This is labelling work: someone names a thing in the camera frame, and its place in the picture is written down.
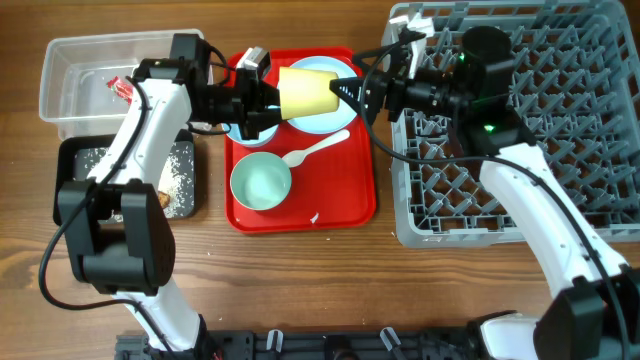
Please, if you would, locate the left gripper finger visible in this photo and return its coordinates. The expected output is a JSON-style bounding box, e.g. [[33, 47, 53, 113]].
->
[[240, 107, 283, 140], [252, 75, 280, 108]]

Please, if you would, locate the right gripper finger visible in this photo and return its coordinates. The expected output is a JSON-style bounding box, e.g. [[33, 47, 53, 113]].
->
[[351, 30, 425, 75], [329, 77, 387, 114]]

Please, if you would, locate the red snack wrapper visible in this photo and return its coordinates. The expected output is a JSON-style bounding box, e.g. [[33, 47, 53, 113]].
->
[[107, 76, 134, 105]]

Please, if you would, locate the light blue bowl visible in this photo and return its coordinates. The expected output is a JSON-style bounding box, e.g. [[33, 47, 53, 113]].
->
[[222, 124, 278, 147]]

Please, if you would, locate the black plastic tray bin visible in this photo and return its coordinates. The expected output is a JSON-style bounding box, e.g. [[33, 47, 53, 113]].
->
[[53, 130, 196, 225]]

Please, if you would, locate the light blue plate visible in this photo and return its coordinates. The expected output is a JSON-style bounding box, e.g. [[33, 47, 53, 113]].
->
[[288, 56, 356, 135]]

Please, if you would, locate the white rice pile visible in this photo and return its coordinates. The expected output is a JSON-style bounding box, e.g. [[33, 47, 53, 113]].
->
[[72, 141, 195, 219]]

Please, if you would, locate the teal green bowl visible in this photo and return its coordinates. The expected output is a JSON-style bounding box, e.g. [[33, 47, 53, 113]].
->
[[229, 152, 292, 211]]

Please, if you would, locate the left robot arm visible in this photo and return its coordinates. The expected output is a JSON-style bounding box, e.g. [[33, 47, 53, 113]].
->
[[55, 33, 281, 359]]

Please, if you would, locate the white plastic spoon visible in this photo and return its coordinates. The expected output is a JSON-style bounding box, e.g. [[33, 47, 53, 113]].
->
[[282, 129, 350, 168]]

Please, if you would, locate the grey dishwasher rack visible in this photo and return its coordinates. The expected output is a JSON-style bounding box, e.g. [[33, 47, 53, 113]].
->
[[388, 1, 639, 248]]

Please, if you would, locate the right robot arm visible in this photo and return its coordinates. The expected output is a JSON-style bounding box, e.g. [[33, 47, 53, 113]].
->
[[330, 26, 639, 359]]

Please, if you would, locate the yellow plastic cup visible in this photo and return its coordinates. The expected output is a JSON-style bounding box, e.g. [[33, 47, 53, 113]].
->
[[278, 67, 340, 120]]

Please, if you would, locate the brown food scrap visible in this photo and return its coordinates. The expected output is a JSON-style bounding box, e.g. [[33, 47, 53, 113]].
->
[[157, 191, 171, 209]]

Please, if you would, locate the red serving tray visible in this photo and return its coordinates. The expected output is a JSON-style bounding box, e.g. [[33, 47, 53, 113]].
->
[[224, 46, 376, 234]]

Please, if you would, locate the clear plastic bin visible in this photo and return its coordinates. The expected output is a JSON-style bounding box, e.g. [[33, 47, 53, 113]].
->
[[39, 30, 176, 140]]

